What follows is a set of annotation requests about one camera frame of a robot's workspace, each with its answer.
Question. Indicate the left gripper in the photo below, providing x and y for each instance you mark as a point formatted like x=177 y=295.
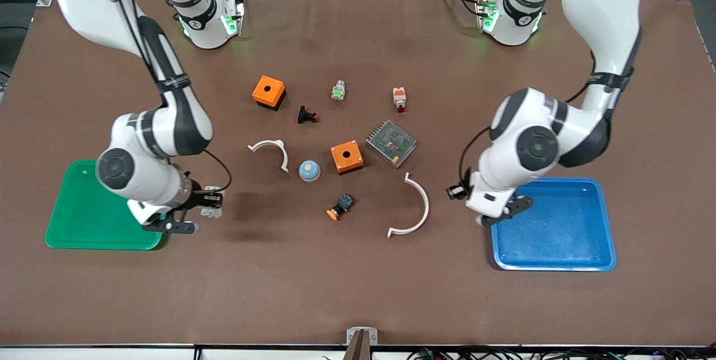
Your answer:
x=460 y=190

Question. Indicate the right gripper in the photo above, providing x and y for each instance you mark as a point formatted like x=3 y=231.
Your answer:
x=197 y=199

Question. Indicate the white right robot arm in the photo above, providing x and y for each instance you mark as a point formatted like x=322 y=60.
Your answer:
x=173 y=125

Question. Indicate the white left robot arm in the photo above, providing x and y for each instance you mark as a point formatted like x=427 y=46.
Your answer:
x=593 y=13

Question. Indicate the large white curved clamp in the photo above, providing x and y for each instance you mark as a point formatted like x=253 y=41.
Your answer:
x=427 y=206

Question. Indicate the small white curved clamp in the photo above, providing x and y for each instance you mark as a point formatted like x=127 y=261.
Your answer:
x=271 y=142

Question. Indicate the metal mesh power supply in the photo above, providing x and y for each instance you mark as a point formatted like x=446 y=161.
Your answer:
x=391 y=143

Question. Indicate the blue dome buzzer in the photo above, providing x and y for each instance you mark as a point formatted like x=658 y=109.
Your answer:
x=309 y=171

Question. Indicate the blue plastic tray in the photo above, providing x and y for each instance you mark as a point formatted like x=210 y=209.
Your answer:
x=559 y=237

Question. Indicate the orange button box black base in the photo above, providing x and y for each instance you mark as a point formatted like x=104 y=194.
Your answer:
x=345 y=154
x=267 y=90

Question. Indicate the yellow mushroom pushbutton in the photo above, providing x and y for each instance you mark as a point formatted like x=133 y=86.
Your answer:
x=334 y=213

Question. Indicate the brown table mat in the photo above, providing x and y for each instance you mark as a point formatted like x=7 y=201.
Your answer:
x=358 y=282

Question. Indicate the green plastic tray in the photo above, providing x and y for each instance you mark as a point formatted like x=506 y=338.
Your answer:
x=72 y=220

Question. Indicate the white orange switch red button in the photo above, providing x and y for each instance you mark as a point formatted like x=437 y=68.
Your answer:
x=399 y=96

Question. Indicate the black square pushbutton switch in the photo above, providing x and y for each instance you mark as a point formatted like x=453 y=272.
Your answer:
x=304 y=114

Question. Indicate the grey selector switch green face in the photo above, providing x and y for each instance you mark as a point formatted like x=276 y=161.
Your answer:
x=338 y=91

